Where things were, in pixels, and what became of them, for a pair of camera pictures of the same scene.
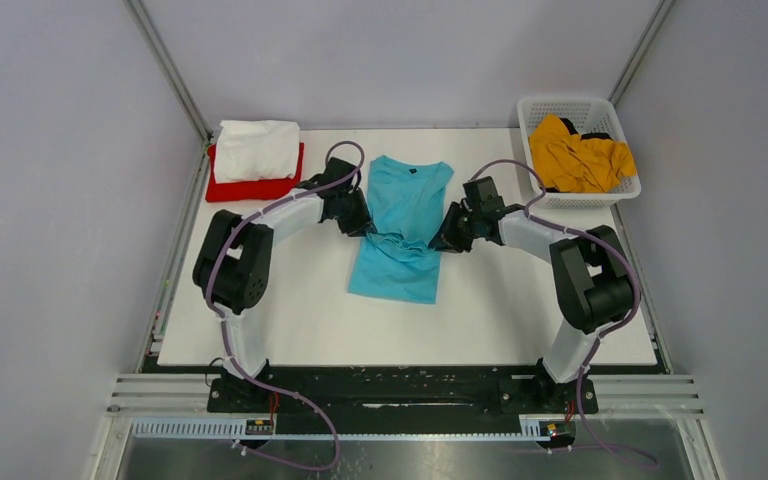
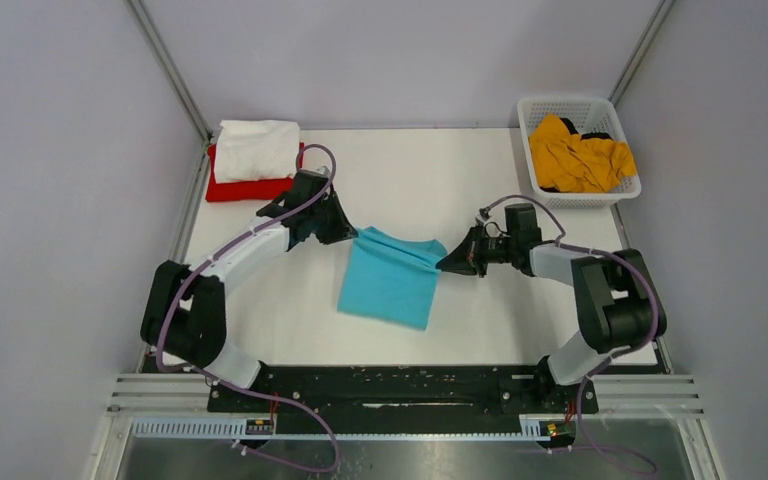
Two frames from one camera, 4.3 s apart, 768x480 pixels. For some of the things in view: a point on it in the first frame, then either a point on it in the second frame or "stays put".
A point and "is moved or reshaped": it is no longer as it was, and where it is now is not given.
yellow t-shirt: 566,161 stays put
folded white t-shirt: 250,149 stays put
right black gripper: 447,237 -> 468,256
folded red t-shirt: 246,190 stays put
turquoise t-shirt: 398,262 is moved or reshaped
